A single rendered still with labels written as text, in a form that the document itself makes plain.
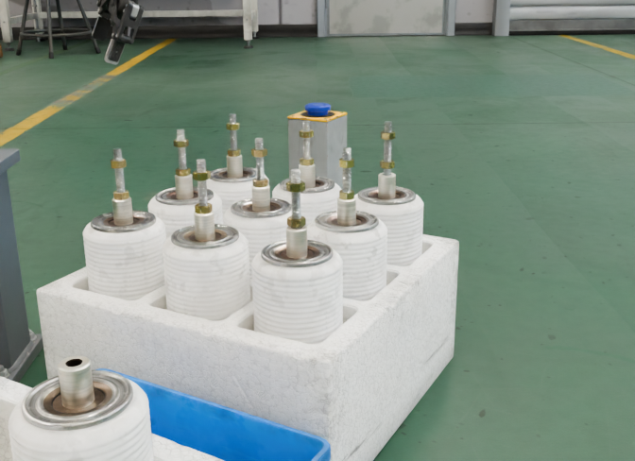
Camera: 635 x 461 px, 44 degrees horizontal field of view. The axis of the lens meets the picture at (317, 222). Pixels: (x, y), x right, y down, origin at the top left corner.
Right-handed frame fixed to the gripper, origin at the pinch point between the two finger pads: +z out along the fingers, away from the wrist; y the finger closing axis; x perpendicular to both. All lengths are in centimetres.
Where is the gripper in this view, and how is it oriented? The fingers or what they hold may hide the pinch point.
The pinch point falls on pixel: (105, 47)
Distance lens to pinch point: 132.4
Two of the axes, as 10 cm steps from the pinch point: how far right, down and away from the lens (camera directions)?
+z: -4.3, 8.1, 3.9
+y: 4.1, 5.6, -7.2
